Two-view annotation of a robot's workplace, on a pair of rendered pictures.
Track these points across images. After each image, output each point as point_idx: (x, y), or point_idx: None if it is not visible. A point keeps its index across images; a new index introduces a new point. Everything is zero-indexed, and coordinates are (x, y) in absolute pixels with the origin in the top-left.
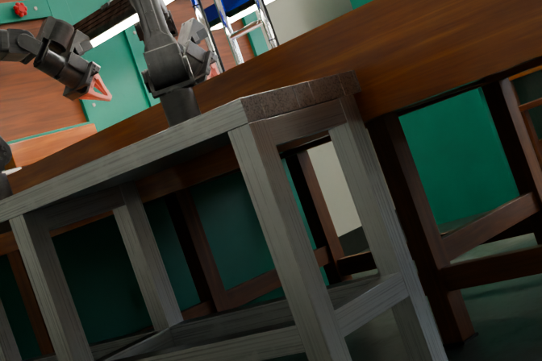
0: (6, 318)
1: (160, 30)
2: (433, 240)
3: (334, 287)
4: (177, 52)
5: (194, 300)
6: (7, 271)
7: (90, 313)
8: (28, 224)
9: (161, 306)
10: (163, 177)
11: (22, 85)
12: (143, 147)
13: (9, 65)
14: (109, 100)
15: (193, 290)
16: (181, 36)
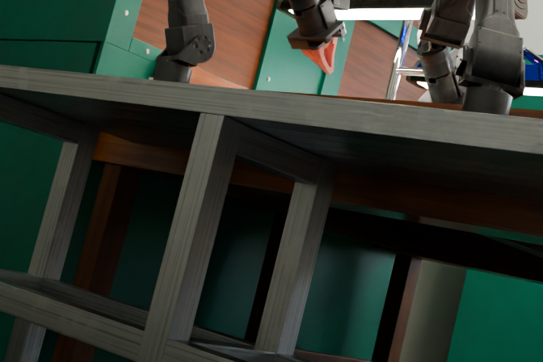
0: (72, 226)
1: (507, 15)
2: None
3: None
4: (519, 49)
5: (234, 334)
6: (90, 182)
7: (136, 279)
8: (223, 131)
9: (283, 323)
10: (364, 184)
11: (219, 13)
12: (461, 121)
13: None
14: (328, 73)
15: (239, 322)
16: (452, 55)
